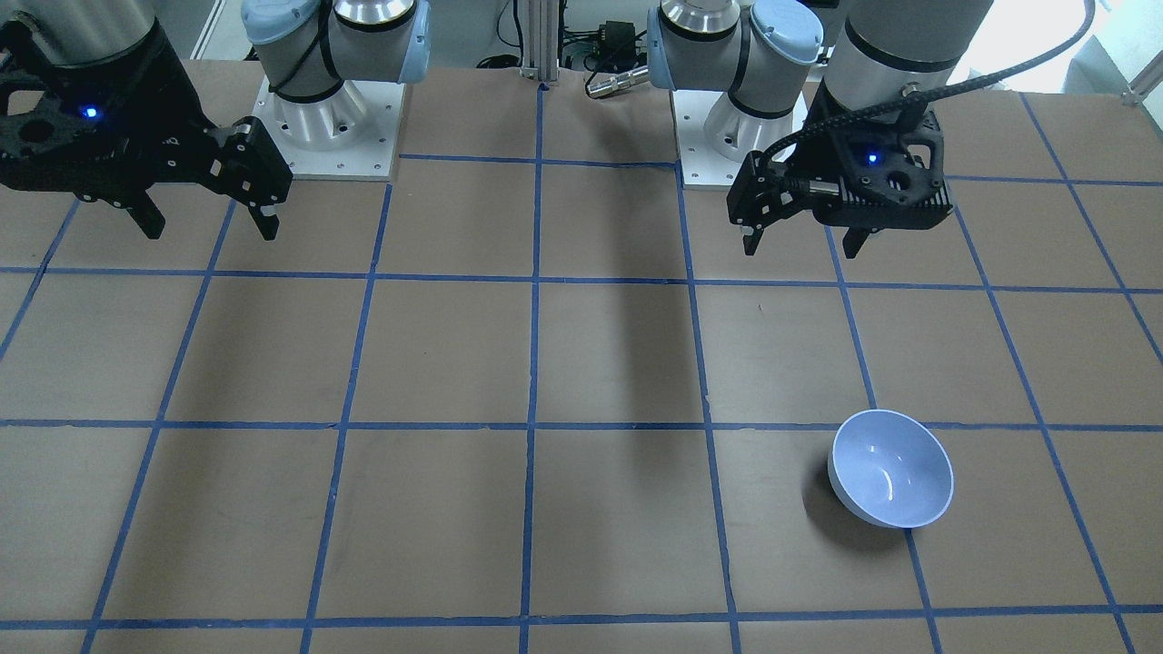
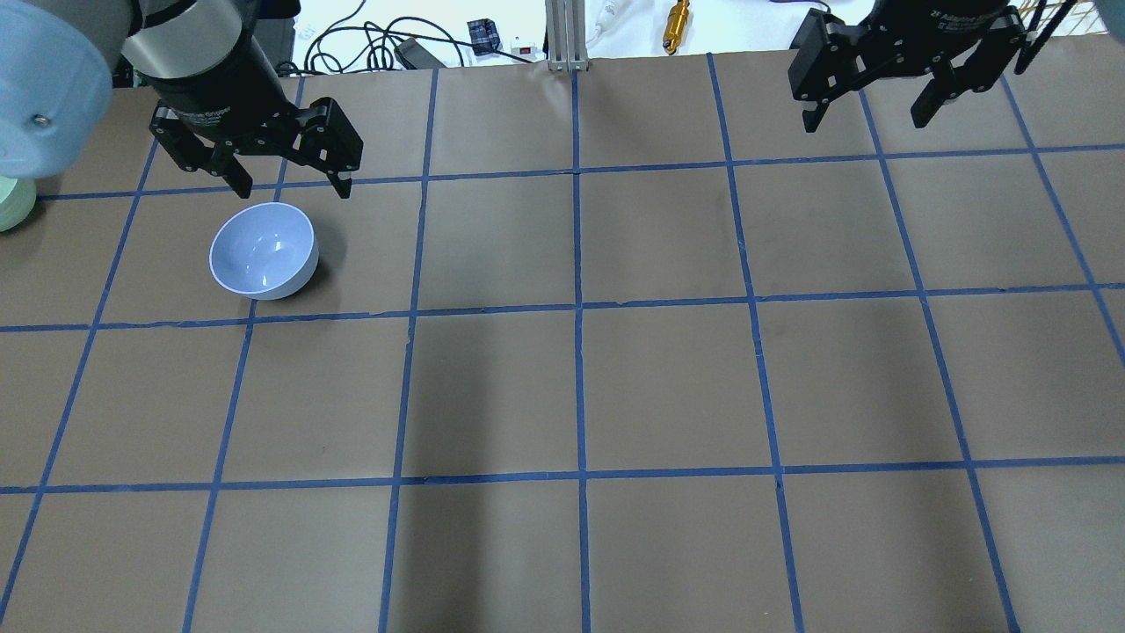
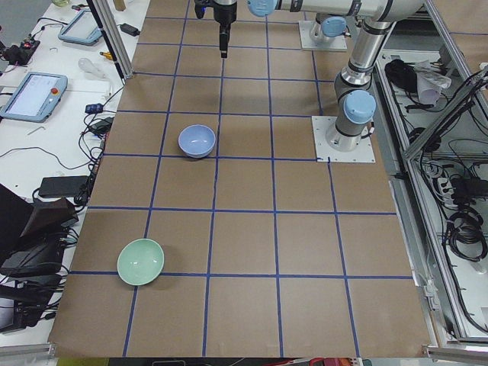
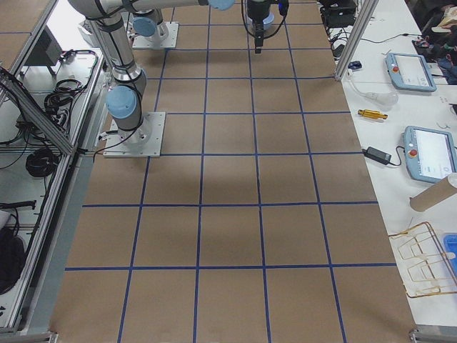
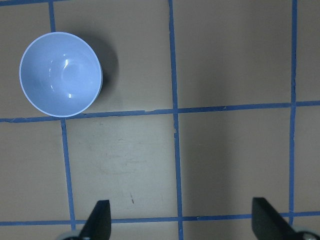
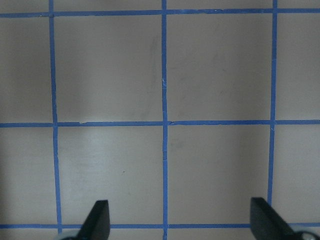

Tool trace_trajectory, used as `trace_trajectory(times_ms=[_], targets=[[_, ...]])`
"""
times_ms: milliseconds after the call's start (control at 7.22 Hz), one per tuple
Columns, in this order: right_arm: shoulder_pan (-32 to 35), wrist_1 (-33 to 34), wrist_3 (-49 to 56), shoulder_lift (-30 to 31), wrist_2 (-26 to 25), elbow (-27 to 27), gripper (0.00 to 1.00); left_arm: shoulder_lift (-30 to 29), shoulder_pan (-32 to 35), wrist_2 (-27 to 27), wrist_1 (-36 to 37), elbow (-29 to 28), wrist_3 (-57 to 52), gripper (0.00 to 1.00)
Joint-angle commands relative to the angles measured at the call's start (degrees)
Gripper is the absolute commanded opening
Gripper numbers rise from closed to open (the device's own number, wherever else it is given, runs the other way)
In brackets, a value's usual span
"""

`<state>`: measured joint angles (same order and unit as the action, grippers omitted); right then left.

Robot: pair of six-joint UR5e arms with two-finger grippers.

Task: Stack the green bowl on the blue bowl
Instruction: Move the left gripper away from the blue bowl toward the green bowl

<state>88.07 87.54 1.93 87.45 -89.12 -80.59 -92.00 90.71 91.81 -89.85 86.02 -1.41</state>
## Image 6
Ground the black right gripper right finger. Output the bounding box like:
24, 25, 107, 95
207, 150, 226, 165
250, 197, 296, 240

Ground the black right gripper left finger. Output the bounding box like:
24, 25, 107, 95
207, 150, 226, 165
76, 200, 111, 240

